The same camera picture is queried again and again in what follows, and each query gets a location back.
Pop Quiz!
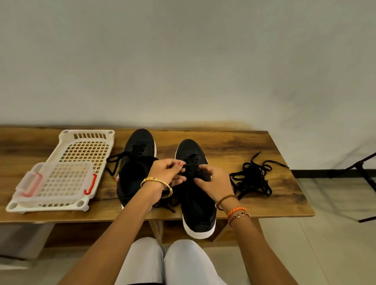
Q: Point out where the person's left hand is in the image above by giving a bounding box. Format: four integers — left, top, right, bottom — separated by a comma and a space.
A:
142, 158, 188, 198

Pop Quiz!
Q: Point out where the person's right hand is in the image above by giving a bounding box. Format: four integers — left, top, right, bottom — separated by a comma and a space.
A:
193, 164, 237, 210

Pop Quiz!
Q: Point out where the black sneaker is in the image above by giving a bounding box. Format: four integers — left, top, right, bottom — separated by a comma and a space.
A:
174, 138, 217, 240
115, 128, 158, 211

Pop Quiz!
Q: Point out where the black shoelace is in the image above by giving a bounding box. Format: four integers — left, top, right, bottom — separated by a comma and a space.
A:
228, 150, 290, 201
228, 163, 273, 201

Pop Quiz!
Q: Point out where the person's right forearm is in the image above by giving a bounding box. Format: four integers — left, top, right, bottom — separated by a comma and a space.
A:
219, 198, 300, 285

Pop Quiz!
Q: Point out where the person's left forearm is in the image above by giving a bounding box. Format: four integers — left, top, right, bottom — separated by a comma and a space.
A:
57, 187, 168, 285

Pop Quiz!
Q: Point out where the white plastic lattice basket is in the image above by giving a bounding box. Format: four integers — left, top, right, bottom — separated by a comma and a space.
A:
5, 128, 116, 214

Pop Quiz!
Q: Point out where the black tripod stand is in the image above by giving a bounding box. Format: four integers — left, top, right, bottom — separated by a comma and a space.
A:
343, 151, 376, 224

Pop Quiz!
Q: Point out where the white box under table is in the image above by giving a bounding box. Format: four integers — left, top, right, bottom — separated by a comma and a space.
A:
0, 222, 54, 270

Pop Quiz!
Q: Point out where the gold bracelet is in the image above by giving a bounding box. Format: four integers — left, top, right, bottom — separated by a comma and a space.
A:
139, 176, 175, 199

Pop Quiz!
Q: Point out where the orange braided bracelet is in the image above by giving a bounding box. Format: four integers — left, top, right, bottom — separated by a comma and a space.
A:
226, 206, 252, 227

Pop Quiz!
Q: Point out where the clear container with red handles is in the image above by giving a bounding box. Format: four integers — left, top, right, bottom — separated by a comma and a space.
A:
14, 160, 99, 205

